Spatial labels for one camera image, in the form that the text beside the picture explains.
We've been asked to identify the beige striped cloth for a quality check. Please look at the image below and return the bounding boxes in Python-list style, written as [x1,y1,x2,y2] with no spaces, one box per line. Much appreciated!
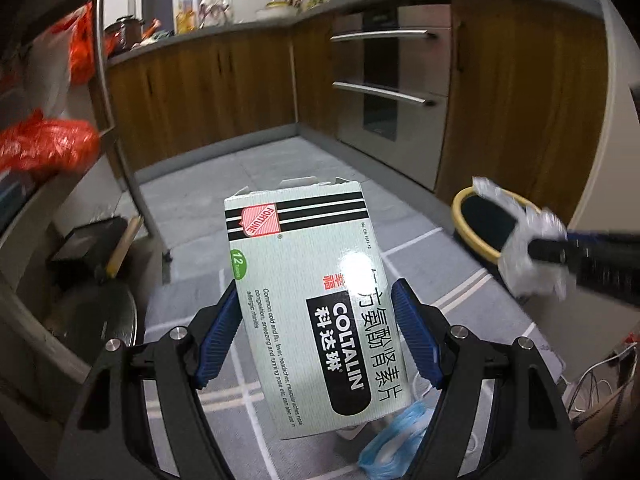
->
[575,372,640,442]

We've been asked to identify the wooden base cabinet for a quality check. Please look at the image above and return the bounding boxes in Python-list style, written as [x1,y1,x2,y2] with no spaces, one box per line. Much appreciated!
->
[435,0,609,222]
[105,15,334,172]

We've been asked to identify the dark pan with glass lid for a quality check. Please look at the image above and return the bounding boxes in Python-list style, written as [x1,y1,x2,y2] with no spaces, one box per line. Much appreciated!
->
[45,285,142,362]

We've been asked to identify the stainless steel built-in appliance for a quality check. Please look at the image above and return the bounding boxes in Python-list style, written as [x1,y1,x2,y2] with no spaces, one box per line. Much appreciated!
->
[330,4,454,196]

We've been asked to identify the red plastic bag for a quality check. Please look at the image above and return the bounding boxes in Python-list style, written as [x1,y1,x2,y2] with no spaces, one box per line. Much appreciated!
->
[0,110,101,182]
[67,2,97,86]

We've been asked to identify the dark red pot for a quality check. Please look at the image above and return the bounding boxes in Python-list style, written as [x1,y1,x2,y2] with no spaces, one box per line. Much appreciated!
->
[102,15,147,54]

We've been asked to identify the white cables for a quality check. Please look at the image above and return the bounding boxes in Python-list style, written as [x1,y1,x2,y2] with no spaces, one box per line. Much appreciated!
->
[569,345,640,412]

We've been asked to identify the yellow packet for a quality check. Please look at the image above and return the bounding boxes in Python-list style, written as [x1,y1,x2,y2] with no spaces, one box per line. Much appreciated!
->
[175,5,199,36]

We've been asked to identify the white bundle on counter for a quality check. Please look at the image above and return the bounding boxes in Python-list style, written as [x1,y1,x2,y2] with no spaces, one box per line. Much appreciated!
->
[197,0,234,29]

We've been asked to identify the grey metal rack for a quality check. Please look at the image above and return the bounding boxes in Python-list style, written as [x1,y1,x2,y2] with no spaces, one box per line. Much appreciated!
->
[0,0,174,392]

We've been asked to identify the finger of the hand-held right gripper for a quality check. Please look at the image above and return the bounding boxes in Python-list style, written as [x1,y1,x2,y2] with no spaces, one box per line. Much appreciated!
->
[529,230,640,309]

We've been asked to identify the clear plastic wrapper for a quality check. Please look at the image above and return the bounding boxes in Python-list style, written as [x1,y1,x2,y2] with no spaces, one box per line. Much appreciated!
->
[472,176,572,302]

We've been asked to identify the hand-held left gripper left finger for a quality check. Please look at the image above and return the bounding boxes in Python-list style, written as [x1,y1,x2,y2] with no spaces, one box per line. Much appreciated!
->
[55,282,246,480]

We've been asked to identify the light blue face mask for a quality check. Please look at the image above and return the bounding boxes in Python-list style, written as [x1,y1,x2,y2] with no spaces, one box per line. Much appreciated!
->
[359,400,436,480]

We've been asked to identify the black pan with wooden handle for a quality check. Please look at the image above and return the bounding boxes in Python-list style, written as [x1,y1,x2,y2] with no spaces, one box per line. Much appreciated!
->
[47,215,144,291]

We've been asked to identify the pale green medicine box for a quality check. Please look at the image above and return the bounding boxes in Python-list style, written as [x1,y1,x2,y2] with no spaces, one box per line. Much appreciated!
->
[223,177,416,442]

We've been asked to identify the white plastic bag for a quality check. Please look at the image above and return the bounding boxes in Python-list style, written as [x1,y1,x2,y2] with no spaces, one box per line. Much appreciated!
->
[29,20,76,112]

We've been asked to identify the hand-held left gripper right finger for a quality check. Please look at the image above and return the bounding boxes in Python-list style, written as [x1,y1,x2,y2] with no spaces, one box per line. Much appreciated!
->
[390,277,586,480]

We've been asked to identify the teal bin with yellow rim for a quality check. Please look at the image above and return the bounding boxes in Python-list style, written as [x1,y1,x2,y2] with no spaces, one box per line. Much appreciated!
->
[451,186,544,267]

